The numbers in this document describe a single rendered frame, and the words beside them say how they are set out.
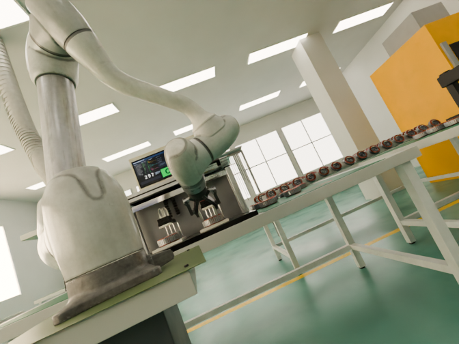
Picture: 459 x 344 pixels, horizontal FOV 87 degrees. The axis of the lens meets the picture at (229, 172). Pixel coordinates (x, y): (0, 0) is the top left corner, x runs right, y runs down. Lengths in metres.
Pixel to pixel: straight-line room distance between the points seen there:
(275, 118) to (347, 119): 4.00
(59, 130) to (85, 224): 0.39
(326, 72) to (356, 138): 1.38
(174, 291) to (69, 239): 0.23
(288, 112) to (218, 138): 8.00
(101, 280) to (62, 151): 0.43
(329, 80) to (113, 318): 4.99
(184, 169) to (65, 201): 0.33
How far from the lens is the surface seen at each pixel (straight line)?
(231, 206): 1.53
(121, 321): 0.45
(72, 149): 0.83
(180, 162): 0.72
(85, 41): 0.87
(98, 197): 0.55
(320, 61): 5.30
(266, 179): 7.90
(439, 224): 1.43
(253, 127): 8.29
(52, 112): 0.89
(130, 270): 0.53
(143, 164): 1.50
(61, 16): 0.91
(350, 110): 5.03
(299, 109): 8.92
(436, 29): 4.25
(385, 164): 1.27
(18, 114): 2.98
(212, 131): 0.79
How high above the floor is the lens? 0.80
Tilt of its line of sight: 9 degrees up
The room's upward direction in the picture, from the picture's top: 23 degrees counter-clockwise
